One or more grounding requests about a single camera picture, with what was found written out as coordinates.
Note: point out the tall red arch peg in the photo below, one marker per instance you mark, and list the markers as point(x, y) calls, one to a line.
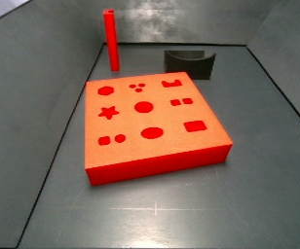
point(112, 38)

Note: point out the red shape sorting board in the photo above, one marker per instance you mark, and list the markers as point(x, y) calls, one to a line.
point(149, 125)

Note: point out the black curved holder bracket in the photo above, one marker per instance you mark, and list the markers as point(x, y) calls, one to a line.
point(192, 62)

